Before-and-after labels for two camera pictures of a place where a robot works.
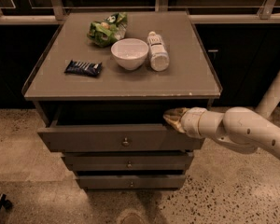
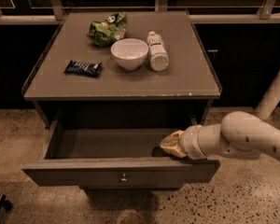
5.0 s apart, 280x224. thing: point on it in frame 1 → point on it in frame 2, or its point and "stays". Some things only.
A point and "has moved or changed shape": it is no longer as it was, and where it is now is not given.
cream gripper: [190, 121] → [189, 142]
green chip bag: [109, 30] stays
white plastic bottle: [160, 60] stays
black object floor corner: [2, 201] stays
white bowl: [130, 53] stays
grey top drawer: [116, 138] has moved or changed shape
